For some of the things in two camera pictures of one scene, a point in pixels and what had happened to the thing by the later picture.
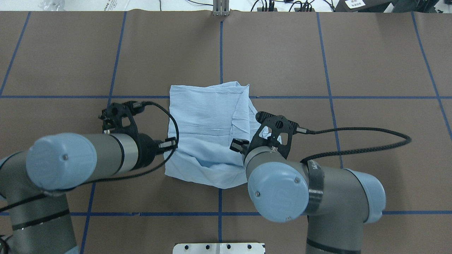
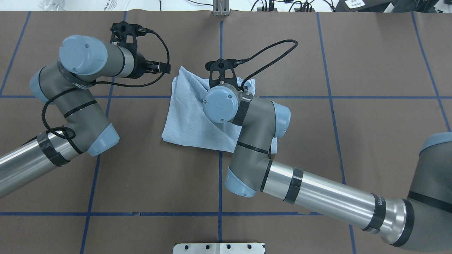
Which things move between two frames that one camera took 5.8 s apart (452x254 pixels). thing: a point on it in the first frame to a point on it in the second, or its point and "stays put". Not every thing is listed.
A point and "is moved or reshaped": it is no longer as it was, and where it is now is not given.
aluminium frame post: x=221 y=7 stays put
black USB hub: x=296 y=9 stays put
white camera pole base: x=218 y=248 stays put
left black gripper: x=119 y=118 to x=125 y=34
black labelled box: x=361 y=6 stays put
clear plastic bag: x=51 y=5 stays put
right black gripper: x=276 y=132 to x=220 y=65
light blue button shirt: x=202 y=121 is moved or reshaped
